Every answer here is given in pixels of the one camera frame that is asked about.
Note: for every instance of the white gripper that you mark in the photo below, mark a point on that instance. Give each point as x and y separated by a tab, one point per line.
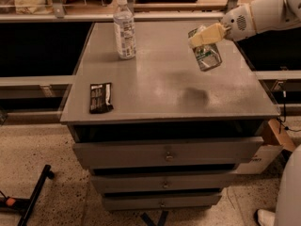
237	23

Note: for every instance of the green silver 7up can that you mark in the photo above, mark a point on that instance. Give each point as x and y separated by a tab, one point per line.
207	56

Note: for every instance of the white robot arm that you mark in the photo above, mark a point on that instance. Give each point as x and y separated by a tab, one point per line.
276	15

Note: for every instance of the clear plastic water bottle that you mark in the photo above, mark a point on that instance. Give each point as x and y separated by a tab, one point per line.
124	25

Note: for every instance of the grey drawer cabinet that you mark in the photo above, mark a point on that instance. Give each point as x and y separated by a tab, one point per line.
161	94

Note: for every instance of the top grey drawer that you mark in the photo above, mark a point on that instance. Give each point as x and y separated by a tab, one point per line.
164	153

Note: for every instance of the grey drawer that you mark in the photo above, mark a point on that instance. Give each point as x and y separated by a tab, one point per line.
161	201
162	181
164	153

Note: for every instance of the cardboard box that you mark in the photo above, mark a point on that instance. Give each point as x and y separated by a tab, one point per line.
275	140

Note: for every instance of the black snack bar wrapper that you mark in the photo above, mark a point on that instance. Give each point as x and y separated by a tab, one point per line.
100	98

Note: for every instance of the middle grey drawer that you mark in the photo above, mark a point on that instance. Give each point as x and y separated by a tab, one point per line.
162	181

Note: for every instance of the white shoe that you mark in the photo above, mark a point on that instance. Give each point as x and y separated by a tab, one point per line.
265	217

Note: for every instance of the bottom grey drawer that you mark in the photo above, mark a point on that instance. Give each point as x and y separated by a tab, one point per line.
161	201

